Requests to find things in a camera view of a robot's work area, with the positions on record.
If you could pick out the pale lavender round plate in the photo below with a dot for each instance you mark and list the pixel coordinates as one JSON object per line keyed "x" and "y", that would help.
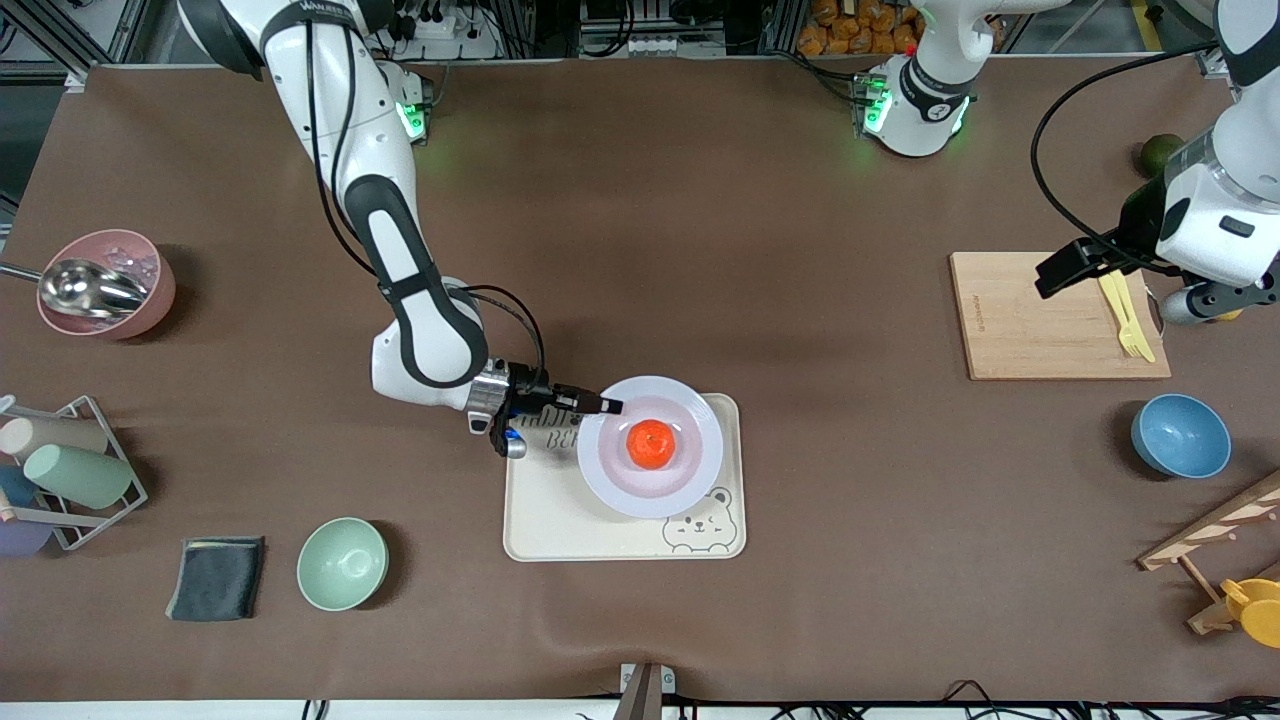
{"x": 690, "y": 480}

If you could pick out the pink bowl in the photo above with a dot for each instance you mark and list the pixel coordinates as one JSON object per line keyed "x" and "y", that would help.
{"x": 150, "y": 290}

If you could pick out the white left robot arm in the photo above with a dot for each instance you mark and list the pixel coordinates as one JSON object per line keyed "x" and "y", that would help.
{"x": 1220, "y": 210}

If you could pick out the blue cup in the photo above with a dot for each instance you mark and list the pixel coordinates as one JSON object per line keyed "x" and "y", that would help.
{"x": 15, "y": 487}

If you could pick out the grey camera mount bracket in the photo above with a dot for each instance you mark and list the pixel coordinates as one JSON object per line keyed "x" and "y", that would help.
{"x": 645, "y": 690}

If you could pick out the wooden cutting board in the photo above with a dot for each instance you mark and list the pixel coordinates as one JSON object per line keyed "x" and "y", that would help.
{"x": 1020, "y": 330}

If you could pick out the purple cup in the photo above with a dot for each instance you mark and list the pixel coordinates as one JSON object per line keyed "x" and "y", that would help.
{"x": 22, "y": 538}

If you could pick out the wooden peg dish rack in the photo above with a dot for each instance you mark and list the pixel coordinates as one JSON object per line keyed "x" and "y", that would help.
{"x": 1215, "y": 525}

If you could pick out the silver metal scoop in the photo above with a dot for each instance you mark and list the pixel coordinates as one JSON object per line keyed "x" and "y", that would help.
{"x": 85, "y": 288}

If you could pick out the mint green cup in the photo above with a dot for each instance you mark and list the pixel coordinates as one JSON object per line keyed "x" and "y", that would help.
{"x": 80, "y": 476}

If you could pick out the yellow plastic fork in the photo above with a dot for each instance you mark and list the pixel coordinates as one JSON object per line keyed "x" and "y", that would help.
{"x": 1131, "y": 346}

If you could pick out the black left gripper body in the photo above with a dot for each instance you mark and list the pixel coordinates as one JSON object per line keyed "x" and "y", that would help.
{"x": 1136, "y": 232}

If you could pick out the yellow plastic knife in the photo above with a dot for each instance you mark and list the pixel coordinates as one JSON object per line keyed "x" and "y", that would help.
{"x": 1149, "y": 352}

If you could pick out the blue bowl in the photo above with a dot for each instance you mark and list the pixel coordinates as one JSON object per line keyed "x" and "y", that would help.
{"x": 1182, "y": 436}

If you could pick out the white power strip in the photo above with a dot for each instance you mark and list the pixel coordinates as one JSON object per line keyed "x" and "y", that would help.
{"x": 450, "y": 38}

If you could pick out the bag of orange fruits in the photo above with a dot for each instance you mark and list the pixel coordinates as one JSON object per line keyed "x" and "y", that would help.
{"x": 850, "y": 30}

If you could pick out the beige cup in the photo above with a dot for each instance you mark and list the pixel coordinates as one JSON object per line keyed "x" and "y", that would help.
{"x": 60, "y": 434}

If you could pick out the yellow plastic cup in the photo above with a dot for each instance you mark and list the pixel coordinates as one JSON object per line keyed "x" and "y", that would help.
{"x": 1260, "y": 610}

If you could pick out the mint green bowl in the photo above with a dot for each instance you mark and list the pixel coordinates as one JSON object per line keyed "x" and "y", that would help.
{"x": 342, "y": 564}

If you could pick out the dark grey folded cloth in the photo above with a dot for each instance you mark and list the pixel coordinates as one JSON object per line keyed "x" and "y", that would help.
{"x": 216, "y": 578}

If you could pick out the cream tray with bear print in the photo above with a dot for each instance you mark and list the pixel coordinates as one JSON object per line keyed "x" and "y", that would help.
{"x": 560, "y": 520}

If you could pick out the dark green lime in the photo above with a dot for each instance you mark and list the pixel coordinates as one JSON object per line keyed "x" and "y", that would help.
{"x": 1158, "y": 155}

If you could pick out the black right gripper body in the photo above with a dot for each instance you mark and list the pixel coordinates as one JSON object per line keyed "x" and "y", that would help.
{"x": 527, "y": 390}

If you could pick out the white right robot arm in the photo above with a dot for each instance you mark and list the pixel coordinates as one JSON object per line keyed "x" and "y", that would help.
{"x": 420, "y": 320}

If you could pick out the orange mandarin fruit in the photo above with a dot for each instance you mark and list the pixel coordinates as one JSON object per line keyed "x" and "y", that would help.
{"x": 652, "y": 445}

